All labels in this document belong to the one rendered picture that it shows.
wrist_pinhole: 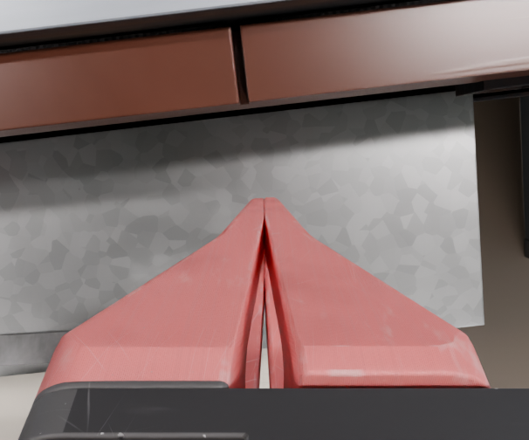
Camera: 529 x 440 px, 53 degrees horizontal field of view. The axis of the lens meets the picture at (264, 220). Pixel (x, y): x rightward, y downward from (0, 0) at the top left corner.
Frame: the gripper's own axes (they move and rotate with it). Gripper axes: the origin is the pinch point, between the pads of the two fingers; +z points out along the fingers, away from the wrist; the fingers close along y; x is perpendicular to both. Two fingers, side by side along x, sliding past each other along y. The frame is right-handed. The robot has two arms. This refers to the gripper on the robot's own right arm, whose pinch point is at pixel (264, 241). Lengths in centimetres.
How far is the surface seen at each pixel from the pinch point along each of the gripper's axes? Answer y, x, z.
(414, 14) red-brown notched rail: -7.9, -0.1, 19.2
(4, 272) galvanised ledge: 22.1, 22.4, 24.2
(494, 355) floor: -51, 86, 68
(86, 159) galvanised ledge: 14.6, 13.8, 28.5
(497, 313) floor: -51, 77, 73
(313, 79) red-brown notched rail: -2.6, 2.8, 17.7
